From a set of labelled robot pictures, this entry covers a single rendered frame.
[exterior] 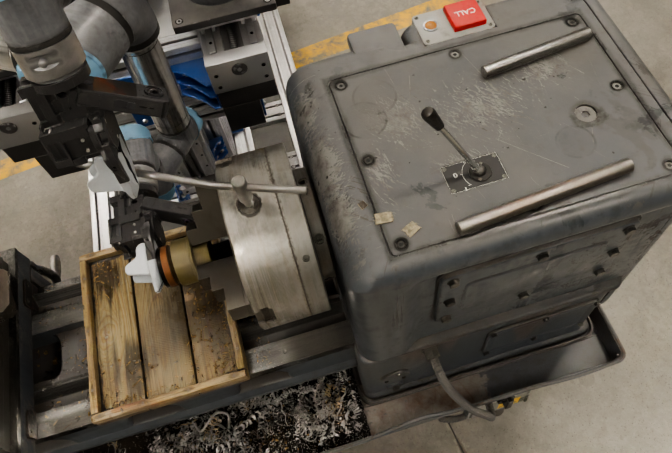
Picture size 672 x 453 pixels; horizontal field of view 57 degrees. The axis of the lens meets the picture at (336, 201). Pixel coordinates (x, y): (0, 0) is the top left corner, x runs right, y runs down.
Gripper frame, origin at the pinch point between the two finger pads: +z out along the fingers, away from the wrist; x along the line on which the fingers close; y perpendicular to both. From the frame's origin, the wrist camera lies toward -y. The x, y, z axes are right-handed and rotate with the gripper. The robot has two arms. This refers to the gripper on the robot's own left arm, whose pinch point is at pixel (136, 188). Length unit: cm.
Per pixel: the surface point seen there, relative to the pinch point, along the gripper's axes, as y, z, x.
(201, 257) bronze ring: -3.0, 21.8, -6.1
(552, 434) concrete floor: -78, 138, -11
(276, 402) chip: -4, 77, -11
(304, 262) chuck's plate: -20.0, 18.1, 6.2
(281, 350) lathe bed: -10.5, 48.7, -2.7
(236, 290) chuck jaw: -7.8, 23.9, 2.0
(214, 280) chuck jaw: -4.5, 23.3, -1.2
